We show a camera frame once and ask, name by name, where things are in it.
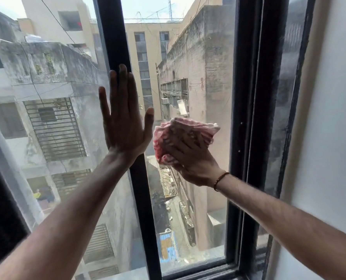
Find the person's right hand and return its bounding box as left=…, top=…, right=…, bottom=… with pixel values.
left=163, top=130, right=226, bottom=188

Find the person's left hand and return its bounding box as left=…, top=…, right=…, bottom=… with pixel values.
left=98, top=64, right=155, bottom=169

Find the pink white checked cloth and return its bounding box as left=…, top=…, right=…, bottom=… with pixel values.
left=153, top=117, right=221, bottom=166

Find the person's right forearm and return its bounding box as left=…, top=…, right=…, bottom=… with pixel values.
left=215, top=173, right=346, bottom=280

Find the person's left forearm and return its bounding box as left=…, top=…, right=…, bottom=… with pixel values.
left=0, top=151, right=143, bottom=280

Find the beige tall building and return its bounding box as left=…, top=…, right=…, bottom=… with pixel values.
left=124, top=21, right=183, bottom=115

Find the glass window pane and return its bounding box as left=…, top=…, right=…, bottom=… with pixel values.
left=0, top=0, right=148, bottom=280
left=120, top=0, right=237, bottom=273

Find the metal window grille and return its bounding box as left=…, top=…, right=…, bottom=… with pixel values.
left=24, top=97, right=88, bottom=162

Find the grey weathered building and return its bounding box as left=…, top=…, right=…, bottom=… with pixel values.
left=0, top=5, right=138, bottom=280

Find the grey concrete building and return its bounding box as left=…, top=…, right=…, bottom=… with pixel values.
left=156, top=4, right=237, bottom=252

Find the rooftop antenna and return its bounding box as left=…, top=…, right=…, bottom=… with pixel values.
left=134, top=0, right=186, bottom=23

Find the blue tarp cover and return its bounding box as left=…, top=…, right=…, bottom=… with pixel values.
left=158, top=230, right=180, bottom=262

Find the beige building with opening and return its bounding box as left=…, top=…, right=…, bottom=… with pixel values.
left=18, top=0, right=99, bottom=65

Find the brown beaded bracelet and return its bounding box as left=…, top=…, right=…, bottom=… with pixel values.
left=213, top=171, right=230, bottom=192

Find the black window frame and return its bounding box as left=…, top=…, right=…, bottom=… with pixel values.
left=92, top=0, right=317, bottom=280

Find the overhead black wire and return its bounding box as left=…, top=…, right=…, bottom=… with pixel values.
left=39, top=0, right=84, bottom=54

